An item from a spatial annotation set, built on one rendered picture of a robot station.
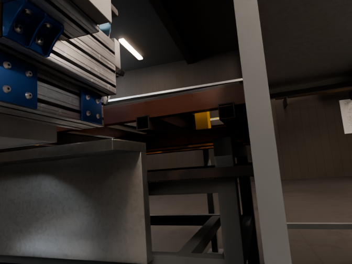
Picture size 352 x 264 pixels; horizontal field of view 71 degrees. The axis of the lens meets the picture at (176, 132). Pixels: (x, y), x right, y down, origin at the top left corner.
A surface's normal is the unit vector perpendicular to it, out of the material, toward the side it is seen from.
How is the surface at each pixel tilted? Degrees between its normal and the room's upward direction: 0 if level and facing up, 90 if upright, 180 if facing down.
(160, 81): 90
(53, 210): 90
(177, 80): 90
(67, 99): 90
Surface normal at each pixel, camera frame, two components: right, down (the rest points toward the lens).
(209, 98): -0.34, -0.10
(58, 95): 0.96, -0.11
